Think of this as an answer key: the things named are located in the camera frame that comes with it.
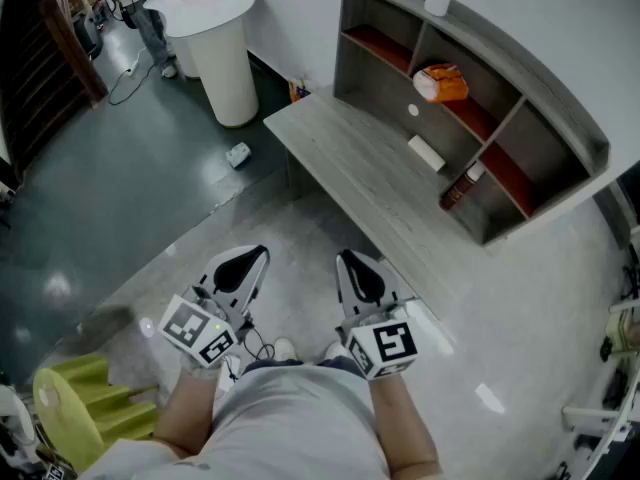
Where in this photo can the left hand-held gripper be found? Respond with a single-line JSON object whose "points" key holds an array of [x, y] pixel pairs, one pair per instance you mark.
{"points": [[197, 325]]}

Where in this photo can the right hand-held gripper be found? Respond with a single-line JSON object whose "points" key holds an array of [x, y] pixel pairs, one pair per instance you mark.
{"points": [[385, 345]]}

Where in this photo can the orange and white snack packet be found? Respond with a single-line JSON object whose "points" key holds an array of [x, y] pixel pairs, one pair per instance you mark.
{"points": [[445, 84]]}

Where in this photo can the grey wooden shelf unit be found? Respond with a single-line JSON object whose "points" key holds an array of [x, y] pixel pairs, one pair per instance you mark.
{"points": [[500, 68]]}

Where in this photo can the person's left forearm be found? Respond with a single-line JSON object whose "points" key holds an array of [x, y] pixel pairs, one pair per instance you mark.
{"points": [[190, 413]]}

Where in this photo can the person's right forearm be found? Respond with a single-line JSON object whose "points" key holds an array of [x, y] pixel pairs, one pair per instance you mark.
{"points": [[400, 428]]}

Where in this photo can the grey wooden table top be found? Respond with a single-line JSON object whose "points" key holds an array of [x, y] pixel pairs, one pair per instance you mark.
{"points": [[360, 178]]}

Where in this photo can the person's white shoe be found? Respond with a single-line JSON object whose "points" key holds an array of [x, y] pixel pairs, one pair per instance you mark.
{"points": [[286, 349], [337, 350]]}

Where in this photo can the person's dark trousers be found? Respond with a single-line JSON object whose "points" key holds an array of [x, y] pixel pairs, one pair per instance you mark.
{"points": [[305, 364]]}

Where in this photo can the small white box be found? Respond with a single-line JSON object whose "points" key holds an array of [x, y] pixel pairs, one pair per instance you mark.
{"points": [[238, 154]]}

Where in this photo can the brown bottle with white cap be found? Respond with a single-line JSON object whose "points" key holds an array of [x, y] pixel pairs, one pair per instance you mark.
{"points": [[460, 188]]}

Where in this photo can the person's grey shirt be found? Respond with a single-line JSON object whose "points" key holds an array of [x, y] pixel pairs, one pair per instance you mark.
{"points": [[295, 418]]}

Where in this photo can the white rectangular block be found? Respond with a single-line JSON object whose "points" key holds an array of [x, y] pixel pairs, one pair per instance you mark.
{"points": [[426, 153]]}

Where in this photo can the white round disc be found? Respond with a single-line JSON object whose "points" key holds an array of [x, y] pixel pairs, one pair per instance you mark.
{"points": [[413, 110]]}

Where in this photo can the orange printed bag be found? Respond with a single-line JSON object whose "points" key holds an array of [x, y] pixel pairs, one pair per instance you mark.
{"points": [[297, 90]]}

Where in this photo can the green stool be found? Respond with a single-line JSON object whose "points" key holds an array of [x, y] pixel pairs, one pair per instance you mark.
{"points": [[75, 418]]}

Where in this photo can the white power strip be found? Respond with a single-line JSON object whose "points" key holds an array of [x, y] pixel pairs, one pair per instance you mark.
{"points": [[133, 63]]}

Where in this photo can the black bin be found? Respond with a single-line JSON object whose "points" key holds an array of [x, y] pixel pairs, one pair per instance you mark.
{"points": [[89, 38]]}

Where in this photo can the white round pedestal table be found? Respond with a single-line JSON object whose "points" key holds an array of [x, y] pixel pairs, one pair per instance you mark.
{"points": [[220, 48]]}

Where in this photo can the white metal equipment frame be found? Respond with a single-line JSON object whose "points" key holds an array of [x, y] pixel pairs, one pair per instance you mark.
{"points": [[605, 418]]}

